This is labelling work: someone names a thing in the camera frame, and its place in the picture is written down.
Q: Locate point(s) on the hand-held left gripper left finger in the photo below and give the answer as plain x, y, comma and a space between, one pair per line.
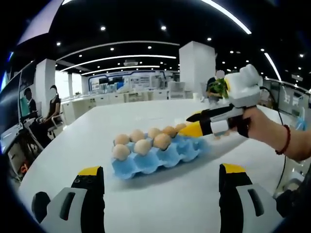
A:
92, 194

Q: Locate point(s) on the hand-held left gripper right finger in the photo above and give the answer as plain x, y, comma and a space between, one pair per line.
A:
230, 194

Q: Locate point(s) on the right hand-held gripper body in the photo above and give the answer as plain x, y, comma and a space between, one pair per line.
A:
243, 89

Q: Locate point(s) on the group of brown eggs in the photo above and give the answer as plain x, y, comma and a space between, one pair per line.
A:
217, 138
142, 146

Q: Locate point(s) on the blue egg tray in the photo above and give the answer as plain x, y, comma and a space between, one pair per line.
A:
170, 157

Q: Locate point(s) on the person's right hand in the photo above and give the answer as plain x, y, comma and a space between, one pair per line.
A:
264, 128

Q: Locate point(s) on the white paper cup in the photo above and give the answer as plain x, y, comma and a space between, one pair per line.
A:
195, 96

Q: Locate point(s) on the potted green plant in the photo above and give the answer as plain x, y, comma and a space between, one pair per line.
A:
218, 87

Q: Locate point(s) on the white office chair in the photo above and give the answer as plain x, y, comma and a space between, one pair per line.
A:
177, 89

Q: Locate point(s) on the small black object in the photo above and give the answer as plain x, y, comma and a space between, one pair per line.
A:
40, 206

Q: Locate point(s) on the person's dark clothing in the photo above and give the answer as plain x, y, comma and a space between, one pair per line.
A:
294, 204

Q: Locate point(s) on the white table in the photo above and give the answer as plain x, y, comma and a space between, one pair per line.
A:
160, 208

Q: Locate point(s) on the grey office chair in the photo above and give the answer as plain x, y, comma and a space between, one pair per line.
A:
57, 121

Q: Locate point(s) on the white low cabinets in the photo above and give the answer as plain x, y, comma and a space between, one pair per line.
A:
116, 97

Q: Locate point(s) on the ceiling air conditioner unit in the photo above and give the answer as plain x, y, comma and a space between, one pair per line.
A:
131, 62

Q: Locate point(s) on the large monitor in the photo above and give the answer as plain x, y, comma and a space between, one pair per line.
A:
11, 104

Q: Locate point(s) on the hanging pale pink screen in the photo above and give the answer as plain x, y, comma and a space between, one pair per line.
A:
39, 21

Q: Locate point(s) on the blue framed display wall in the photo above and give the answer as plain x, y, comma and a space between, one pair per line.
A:
141, 81

